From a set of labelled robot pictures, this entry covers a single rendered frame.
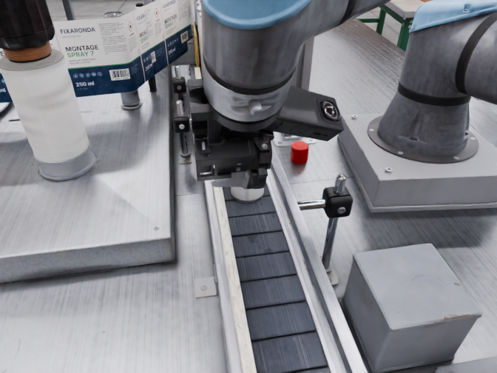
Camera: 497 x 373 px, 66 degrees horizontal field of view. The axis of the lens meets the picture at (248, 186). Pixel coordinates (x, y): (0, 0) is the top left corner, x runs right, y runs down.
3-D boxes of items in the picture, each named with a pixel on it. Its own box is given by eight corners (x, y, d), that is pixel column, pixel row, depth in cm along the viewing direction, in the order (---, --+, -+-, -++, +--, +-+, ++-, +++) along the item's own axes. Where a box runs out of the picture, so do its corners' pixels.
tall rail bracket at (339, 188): (281, 267, 54) (288, 172, 44) (330, 260, 55) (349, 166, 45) (287, 285, 51) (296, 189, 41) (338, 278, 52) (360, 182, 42)
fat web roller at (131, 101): (122, 101, 84) (101, 10, 73) (143, 100, 85) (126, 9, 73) (120, 111, 81) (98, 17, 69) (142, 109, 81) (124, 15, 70)
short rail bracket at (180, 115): (177, 152, 77) (170, 97, 70) (192, 151, 78) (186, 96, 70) (178, 161, 75) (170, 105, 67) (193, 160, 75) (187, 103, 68)
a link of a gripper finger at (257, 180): (241, 166, 50) (247, 132, 42) (254, 165, 50) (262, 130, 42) (246, 200, 48) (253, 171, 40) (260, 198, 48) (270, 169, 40)
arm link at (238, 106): (287, 18, 32) (306, 99, 29) (278, 56, 36) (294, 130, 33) (197, 22, 31) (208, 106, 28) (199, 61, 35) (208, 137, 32)
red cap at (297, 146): (299, 166, 74) (300, 151, 72) (286, 158, 76) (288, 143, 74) (310, 159, 75) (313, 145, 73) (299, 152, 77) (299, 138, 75)
